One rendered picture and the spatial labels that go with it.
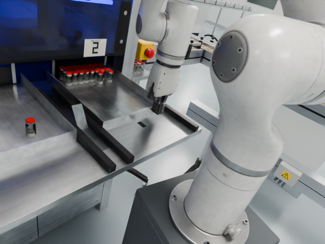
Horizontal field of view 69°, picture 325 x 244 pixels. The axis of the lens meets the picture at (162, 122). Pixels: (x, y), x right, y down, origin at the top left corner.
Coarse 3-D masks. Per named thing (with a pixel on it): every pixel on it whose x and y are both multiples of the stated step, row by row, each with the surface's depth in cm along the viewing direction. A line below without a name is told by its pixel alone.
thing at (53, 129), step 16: (0, 96) 69; (16, 96) 71; (32, 96) 73; (0, 112) 63; (16, 112) 65; (32, 112) 67; (48, 112) 68; (0, 128) 58; (16, 128) 60; (48, 128) 63; (64, 128) 64; (0, 144) 54; (16, 144) 55; (32, 144) 53; (48, 144) 56; (64, 144) 59; (0, 160) 49; (16, 160) 52
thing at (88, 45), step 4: (88, 40) 78; (92, 40) 79; (96, 40) 80; (100, 40) 81; (104, 40) 83; (84, 44) 78; (88, 44) 79; (92, 44) 80; (96, 44) 81; (100, 44) 82; (104, 44) 83; (84, 48) 79; (88, 48) 80; (100, 48) 83; (104, 48) 84; (84, 52) 79; (88, 52) 81; (100, 52) 84; (104, 52) 85; (84, 56) 80; (88, 56) 81; (92, 56) 83
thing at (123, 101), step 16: (48, 80) 83; (112, 80) 96; (128, 80) 93; (80, 96) 80; (96, 96) 82; (112, 96) 85; (128, 96) 88; (144, 96) 90; (96, 112) 74; (112, 112) 76; (128, 112) 79; (144, 112) 77; (112, 128) 70
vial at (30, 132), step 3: (27, 123) 56; (30, 123) 56; (33, 123) 57; (27, 126) 57; (30, 126) 57; (33, 126) 57; (27, 129) 57; (30, 129) 57; (33, 129) 58; (27, 132) 58; (30, 132) 58; (33, 132) 58; (27, 135) 58; (30, 135) 58; (33, 135) 58
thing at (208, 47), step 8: (200, 40) 154; (200, 48) 155; (208, 48) 161; (208, 56) 153; (208, 64) 154; (320, 104) 118; (304, 112) 124; (312, 112) 121; (320, 112) 119; (312, 120) 122; (320, 120) 120
